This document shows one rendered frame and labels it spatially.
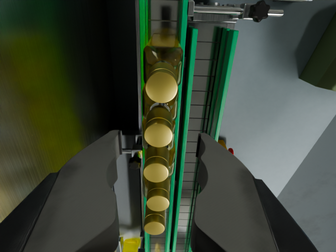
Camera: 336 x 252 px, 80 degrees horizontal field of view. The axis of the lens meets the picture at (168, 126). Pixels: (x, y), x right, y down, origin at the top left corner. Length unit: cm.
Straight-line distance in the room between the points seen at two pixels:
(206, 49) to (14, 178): 42
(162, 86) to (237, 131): 57
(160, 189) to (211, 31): 35
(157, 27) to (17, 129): 35
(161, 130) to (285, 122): 62
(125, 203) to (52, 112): 55
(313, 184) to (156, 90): 222
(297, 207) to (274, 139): 176
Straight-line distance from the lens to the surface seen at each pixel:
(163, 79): 21
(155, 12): 48
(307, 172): 223
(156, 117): 24
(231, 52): 42
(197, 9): 41
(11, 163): 21
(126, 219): 83
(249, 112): 73
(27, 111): 23
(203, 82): 51
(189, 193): 72
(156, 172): 27
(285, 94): 76
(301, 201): 250
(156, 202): 31
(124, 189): 72
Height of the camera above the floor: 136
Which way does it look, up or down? 61 degrees down
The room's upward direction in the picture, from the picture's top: 179 degrees clockwise
